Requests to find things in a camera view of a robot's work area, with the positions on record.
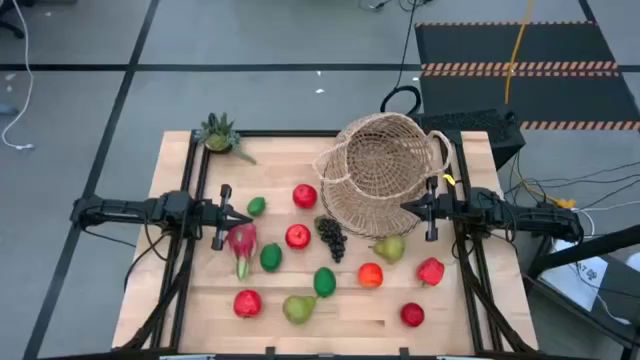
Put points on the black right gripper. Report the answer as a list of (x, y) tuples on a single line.
[(450, 207)]

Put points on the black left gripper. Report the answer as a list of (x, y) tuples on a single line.
[(215, 217)]

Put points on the pink dragon fruit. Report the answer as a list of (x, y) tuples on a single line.
[(243, 242)]

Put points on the green pear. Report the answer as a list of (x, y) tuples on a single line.
[(392, 248), (298, 310)]

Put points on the large green lime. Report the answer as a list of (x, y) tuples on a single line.
[(324, 282), (271, 257)]

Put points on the red apple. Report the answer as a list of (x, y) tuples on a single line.
[(305, 196), (247, 303), (412, 314), (298, 236)]

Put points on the red bell pepper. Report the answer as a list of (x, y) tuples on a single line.
[(430, 271)]

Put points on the orange red tomato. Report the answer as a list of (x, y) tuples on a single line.
[(370, 275)]

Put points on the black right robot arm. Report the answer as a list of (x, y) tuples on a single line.
[(525, 217)]

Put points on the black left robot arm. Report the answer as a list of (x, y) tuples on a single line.
[(125, 210)]

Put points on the small green lime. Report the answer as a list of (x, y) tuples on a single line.
[(256, 206)]

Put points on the yellow tag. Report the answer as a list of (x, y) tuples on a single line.
[(449, 179)]

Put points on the potted succulent plant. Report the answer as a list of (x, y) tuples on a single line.
[(217, 137)]

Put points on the dark grape bunch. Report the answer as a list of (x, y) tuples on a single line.
[(332, 240)]

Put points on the black computer case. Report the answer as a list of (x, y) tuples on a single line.
[(480, 125)]

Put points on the white paper sheet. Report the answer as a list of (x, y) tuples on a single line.
[(575, 282)]

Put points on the black stand bar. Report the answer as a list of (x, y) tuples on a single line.
[(590, 248)]

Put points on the black hazard-striped floor mat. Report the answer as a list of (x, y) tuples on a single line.
[(500, 45)]

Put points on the black chair base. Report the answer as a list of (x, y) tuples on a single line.
[(10, 27)]

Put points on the black aluminium table frame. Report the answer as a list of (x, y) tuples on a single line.
[(300, 133)]

